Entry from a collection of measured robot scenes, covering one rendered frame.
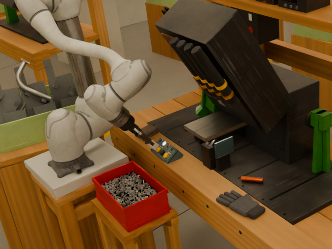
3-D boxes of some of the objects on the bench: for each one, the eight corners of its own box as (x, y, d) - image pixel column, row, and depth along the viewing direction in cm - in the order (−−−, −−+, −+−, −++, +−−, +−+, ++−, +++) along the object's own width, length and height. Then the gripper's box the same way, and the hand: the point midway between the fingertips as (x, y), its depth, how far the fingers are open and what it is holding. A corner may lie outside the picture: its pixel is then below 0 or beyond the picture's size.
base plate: (290, 227, 195) (290, 222, 194) (146, 126, 282) (146, 122, 281) (369, 184, 212) (369, 179, 211) (211, 101, 299) (210, 97, 298)
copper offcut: (263, 181, 220) (263, 176, 219) (262, 184, 218) (262, 179, 217) (242, 179, 223) (241, 174, 222) (240, 182, 221) (240, 177, 220)
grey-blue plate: (218, 172, 230) (216, 144, 224) (216, 170, 232) (213, 143, 225) (235, 164, 234) (233, 137, 227) (233, 162, 235) (230, 135, 229)
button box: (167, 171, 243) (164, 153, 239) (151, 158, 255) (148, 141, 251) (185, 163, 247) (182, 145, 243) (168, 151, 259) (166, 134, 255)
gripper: (110, 121, 228) (144, 148, 243) (124, 131, 218) (158, 159, 233) (121, 107, 229) (154, 136, 243) (135, 117, 219) (169, 146, 233)
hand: (151, 144), depth 236 cm, fingers closed
